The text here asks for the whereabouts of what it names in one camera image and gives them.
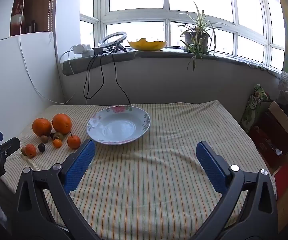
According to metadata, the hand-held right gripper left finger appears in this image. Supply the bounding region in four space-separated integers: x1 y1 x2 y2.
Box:
11 139 102 240

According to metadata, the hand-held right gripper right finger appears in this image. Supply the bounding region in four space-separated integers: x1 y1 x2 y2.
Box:
191 141 279 240

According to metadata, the mandarin with stem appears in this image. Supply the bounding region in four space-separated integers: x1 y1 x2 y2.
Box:
67 131 81 150

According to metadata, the large orange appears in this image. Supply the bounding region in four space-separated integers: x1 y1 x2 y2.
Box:
32 118 52 137
52 113 73 134

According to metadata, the floral white plate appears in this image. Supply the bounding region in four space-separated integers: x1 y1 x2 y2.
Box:
86 106 151 145

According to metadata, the striped tablecloth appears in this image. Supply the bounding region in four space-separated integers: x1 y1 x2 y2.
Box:
0 100 277 240

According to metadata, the cardboard box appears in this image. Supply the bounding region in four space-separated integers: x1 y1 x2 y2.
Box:
249 101 288 175

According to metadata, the green printed bag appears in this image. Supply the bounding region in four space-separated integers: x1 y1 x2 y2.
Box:
241 84 272 133

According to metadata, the white charger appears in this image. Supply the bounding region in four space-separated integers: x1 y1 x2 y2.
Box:
72 44 86 54

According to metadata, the dark bottle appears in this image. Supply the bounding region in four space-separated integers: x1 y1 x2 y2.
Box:
26 20 38 33

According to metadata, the red white vase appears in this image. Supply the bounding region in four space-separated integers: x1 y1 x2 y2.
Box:
11 0 26 36

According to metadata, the grey windowsill mat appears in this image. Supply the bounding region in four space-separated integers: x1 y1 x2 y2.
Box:
62 47 282 76

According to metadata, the potted spider plant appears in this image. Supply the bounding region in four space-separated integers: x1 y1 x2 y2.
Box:
176 2 225 72

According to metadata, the yellow bowl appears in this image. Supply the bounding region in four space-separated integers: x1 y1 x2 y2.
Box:
128 38 167 52

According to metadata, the white cable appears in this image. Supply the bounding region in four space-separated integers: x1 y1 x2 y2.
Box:
19 0 77 105

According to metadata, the black cable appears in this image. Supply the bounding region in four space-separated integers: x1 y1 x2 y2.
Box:
111 51 131 105
83 54 105 105

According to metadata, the ring light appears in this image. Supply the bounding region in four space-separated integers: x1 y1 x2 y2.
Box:
98 31 128 53

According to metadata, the beaded blind cord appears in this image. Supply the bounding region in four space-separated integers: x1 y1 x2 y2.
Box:
48 0 55 42

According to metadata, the wooden wall shelf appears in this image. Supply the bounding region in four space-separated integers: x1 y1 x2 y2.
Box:
10 0 56 37

